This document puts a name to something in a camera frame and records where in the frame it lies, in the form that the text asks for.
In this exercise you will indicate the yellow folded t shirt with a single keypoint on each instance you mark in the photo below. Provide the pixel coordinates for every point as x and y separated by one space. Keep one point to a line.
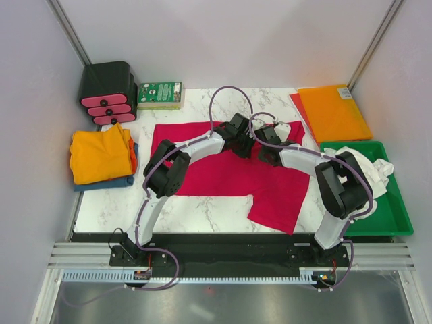
99 156

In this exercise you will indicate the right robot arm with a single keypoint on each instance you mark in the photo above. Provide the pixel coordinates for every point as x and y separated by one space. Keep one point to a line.
345 192

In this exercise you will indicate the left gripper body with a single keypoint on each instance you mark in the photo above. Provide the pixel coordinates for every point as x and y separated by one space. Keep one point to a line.
245 143

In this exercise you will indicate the orange plastic folder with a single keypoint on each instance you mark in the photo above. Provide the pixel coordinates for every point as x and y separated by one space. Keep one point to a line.
333 114

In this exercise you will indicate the green plastic tray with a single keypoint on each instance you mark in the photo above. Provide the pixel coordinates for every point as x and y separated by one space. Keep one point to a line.
391 217

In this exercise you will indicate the left aluminium corner post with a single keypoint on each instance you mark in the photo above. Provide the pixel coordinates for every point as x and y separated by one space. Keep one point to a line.
65 23

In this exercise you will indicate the blue folded t shirt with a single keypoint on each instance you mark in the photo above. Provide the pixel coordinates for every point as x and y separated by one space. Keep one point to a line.
121 182

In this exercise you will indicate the white cable duct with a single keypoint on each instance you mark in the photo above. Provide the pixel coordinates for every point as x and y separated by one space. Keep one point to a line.
144 276

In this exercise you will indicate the white crumpled t shirt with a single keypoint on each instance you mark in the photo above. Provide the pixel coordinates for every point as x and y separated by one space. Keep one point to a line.
377 174

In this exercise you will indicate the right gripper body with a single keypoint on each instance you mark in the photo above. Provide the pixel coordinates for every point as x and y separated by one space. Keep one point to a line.
262 156

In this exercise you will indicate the orange folded t shirt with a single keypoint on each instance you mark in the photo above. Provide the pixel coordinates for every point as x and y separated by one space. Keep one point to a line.
133 155

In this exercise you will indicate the magenta t shirt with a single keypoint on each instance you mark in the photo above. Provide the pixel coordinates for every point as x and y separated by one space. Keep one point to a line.
225 193

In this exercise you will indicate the aluminium corner post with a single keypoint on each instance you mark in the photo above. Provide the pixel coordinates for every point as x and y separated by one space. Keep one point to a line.
381 31
65 23

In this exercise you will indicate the green white box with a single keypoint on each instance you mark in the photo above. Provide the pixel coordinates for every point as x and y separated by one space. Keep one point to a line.
160 95

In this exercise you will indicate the right aluminium corner post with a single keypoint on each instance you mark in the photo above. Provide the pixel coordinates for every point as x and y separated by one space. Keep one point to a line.
381 31

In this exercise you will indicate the red plastic folder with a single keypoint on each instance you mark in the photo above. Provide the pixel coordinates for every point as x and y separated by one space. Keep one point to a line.
296 99

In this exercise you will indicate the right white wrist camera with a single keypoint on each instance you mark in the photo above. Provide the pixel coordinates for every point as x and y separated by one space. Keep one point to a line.
282 130

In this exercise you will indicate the black pink drawer organizer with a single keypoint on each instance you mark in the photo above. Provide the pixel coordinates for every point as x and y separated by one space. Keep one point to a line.
108 93

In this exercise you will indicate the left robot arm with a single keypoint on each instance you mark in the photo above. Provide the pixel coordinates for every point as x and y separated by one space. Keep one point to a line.
165 173

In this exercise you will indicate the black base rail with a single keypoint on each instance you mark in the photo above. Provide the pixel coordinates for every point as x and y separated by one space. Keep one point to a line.
221 256

